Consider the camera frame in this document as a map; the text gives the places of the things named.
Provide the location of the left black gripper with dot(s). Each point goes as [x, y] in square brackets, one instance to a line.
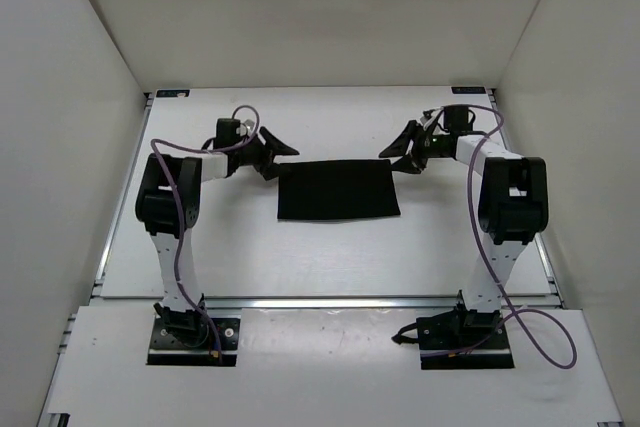
[273, 147]

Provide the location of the left blue corner label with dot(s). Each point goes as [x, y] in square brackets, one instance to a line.
[172, 93]

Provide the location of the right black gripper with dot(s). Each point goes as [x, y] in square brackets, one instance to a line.
[399, 149]

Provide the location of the aluminium front rail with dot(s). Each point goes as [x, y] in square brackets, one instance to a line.
[334, 303]

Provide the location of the black skirt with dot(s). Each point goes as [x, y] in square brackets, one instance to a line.
[336, 191]

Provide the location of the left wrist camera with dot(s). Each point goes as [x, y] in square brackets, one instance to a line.
[246, 128]

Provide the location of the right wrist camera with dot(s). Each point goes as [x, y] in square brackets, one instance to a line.
[430, 118]

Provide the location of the right blue corner label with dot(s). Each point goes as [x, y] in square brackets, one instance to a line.
[468, 90]

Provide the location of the blue corner label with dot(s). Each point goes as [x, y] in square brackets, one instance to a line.
[172, 93]
[468, 90]

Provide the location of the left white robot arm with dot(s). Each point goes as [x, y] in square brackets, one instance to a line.
[168, 205]

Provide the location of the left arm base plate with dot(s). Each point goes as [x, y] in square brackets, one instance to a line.
[185, 339]

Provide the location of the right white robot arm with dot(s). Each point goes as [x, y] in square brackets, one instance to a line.
[507, 198]

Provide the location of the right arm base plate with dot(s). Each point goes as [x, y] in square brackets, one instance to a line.
[459, 339]

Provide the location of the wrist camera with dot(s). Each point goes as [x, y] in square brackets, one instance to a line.
[246, 128]
[430, 118]

